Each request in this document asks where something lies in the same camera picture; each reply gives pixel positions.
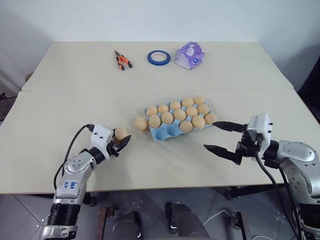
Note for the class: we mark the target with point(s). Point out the purple tissue pack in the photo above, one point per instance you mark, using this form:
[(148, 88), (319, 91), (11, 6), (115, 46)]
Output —
[(189, 55)]

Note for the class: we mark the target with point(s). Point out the blue egg carton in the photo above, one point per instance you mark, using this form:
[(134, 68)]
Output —
[(165, 131)]

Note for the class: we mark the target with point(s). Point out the blue tape roll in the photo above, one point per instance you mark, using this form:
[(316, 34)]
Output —
[(158, 58)]

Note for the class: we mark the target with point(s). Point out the dark rounded shape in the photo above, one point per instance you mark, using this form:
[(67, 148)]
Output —
[(130, 226), (185, 221)]

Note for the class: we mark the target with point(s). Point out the black table frame bracket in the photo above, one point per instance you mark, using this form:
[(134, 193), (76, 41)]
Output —
[(90, 199), (240, 192)]

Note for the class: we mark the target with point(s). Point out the dark background clutter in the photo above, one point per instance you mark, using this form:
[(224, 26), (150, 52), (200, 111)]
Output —
[(4, 102)]

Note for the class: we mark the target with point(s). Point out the beige egg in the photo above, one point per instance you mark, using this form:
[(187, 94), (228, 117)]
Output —
[(151, 110), (154, 120), (187, 102), (140, 123), (191, 111), (210, 119), (198, 121), (121, 133), (203, 109), (199, 100), (167, 117), (179, 114), (163, 108), (186, 126), (175, 105)]

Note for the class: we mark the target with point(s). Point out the rusty metal frame bar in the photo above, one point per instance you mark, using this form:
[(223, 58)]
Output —
[(104, 220), (241, 226)]

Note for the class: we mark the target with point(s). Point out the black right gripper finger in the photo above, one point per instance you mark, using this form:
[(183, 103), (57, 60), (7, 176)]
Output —
[(231, 126), (225, 152)]

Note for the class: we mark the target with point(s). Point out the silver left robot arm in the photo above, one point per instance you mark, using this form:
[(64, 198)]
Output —
[(75, 172)]

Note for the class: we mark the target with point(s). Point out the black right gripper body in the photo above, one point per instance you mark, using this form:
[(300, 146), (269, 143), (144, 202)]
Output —
[(248, 146)]

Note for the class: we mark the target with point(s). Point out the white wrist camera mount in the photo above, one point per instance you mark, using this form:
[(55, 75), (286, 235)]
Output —
[(262, 125), (101, 136)]

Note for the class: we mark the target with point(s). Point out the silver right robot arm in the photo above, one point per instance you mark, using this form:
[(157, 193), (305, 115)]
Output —
[(297, 160)]

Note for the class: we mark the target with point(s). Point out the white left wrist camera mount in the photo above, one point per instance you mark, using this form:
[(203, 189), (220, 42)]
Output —
[(101, 136)]

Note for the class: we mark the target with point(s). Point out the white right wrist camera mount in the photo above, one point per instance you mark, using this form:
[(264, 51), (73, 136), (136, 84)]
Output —
[(262, 125)]

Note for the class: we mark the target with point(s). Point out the black background object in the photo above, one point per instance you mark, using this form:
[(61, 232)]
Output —
[(310, 80)]

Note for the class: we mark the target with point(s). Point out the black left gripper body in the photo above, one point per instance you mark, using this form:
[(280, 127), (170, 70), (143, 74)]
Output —
[(111, 149)]

